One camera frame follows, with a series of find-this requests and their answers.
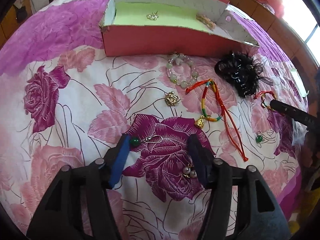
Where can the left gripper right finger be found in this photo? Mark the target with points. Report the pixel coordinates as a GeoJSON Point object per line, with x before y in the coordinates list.
{"type": "Point", "coordinates": [258, 214]}

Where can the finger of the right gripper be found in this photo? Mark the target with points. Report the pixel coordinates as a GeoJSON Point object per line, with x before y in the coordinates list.
{"type": "Point", "coordinates": [310, 121]}

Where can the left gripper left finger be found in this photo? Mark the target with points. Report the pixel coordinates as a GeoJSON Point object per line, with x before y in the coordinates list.
{"type": "Point", "coordinates": [76, 205]}

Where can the black feather hair accessory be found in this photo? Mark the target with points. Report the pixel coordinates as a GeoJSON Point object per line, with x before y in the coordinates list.
{"type": "Point", "coordinates": [243, 72]}

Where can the pearl earring pair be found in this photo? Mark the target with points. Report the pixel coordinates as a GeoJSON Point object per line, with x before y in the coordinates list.
{"type": "Point", "coordinates": [189, 171]}

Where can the green bead hook earring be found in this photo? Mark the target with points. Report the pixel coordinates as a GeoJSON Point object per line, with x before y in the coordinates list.
{"type": "Point", "coordinates": [154, 139]}

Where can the gold flower brooch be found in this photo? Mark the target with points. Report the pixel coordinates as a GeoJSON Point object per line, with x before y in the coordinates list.
{"type": "Point", "coordinates": [171, 99]}

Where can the wooden side cabinet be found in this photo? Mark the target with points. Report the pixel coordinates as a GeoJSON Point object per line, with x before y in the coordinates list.
{"type": "Point", "coordinates": [285, 37]}

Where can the floral pink bedspread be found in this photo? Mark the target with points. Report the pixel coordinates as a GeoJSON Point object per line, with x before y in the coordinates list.
{"type": "Point", "coordinates": [64, 102]}

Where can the pink bead hair clip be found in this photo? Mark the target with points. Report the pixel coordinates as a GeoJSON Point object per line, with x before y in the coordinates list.
{"type": "Point", "coordinates": [206, 21]}

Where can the crystal earring in box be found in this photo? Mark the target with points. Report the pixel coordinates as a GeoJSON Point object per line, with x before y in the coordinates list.
{"type": "Point", "coordinates": [152, 16]}

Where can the pink cardboard shoe box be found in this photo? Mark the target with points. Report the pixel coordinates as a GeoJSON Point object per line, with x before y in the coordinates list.
{"type": "Point", "coordinates": [126, 30]}

